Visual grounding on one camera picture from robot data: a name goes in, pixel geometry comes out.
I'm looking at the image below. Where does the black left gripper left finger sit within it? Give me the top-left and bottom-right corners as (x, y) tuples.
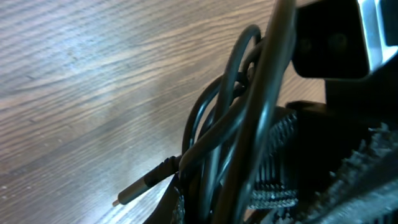
(144, 174), (185, 224)

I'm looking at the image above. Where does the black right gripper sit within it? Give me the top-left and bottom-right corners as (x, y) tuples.
(248, 62), (397, 209)

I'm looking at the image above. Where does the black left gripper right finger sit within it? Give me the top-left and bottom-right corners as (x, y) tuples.
(297, 123), (397, 223)

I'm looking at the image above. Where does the black USB cable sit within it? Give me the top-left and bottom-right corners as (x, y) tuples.
(111, 0), (298, 224)

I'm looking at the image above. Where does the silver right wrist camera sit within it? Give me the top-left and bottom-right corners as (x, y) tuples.
(292, 0), (397, 80)

